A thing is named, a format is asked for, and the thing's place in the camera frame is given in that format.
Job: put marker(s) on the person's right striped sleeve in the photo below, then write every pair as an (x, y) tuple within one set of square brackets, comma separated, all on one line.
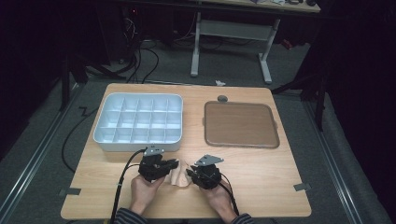
[(243, 219)]

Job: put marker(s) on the person's left striped sleeve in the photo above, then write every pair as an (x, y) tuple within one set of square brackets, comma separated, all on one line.
[(130, 217)]

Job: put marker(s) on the small tan block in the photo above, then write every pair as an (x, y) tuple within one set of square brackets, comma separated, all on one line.
[(180, 175)]

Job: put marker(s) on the white divided storage box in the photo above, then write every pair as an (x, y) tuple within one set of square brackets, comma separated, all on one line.
[(138, 121)]

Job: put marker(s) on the person's right hand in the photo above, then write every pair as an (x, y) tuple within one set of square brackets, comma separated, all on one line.
[(219, 199)]

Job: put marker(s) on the crumpled white paper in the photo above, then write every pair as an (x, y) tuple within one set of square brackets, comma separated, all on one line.
[(220, 83)]

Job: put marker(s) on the person's left hand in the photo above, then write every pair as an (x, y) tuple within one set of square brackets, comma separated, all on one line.
[(143, 193)]

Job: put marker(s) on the metal floor rail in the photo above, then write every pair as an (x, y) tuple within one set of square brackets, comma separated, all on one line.
[(334, 168), (37, 155)]

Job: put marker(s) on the grey round cap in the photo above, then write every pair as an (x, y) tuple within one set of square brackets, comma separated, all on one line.
[(223, 99)]

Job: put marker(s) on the person's striped sleeve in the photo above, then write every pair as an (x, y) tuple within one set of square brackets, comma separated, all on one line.
[(130, 217), (243, 219)]

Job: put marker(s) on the brown tray with grey rim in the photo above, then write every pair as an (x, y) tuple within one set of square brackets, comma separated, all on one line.
[(241, 123)]

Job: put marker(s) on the white-legged wooden desk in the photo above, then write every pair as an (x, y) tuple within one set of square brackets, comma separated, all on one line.
[(233, 29)]

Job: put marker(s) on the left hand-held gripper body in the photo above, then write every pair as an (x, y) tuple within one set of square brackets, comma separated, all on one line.
[(151, 168)]

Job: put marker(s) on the black stand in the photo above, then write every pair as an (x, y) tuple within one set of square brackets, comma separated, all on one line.
[(65, 81), (319, 102)]

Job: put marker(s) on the grey tape strip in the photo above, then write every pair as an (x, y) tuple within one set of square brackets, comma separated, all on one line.
[(70, 191), (302, 186)]

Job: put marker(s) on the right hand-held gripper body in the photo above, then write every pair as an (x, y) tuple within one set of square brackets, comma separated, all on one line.
[(208, 175)]

